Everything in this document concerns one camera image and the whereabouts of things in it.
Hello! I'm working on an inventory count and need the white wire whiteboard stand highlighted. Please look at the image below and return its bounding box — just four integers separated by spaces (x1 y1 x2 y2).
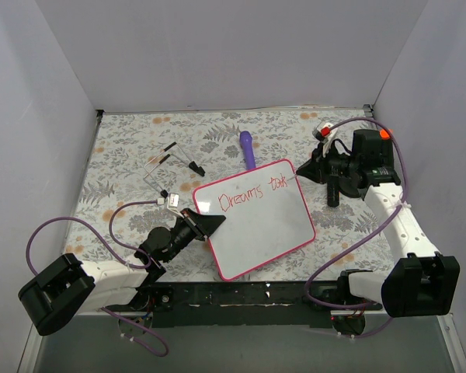
143 141 205 198

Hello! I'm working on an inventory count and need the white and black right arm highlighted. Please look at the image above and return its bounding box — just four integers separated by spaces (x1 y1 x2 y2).
296 125 460 318

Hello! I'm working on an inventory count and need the black stick with orange tip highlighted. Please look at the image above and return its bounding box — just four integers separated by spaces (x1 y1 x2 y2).
380 129 390 140

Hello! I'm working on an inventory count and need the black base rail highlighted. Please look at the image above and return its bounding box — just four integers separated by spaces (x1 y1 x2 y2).
104 281 358 329

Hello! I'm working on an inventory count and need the pink framed whiteboard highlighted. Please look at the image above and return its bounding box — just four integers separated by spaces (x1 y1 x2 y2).
193 159 316 281

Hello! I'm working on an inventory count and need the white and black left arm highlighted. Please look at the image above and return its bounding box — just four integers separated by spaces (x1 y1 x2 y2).
18 208 226 336

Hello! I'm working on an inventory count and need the floral patterned table mat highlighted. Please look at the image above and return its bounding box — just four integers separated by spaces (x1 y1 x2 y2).
65 108 393 281

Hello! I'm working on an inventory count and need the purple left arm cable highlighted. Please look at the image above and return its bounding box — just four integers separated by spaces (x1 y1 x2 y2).
26 197 169 358

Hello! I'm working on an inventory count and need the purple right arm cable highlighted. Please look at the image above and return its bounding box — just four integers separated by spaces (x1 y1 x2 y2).
303 117 409 339

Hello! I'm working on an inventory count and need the black microphone with grey head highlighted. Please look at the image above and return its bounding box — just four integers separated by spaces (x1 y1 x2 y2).
327 176 339 207

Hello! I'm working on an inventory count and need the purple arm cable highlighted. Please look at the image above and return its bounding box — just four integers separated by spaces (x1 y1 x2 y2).
26 197 169 358
303 117 409 339

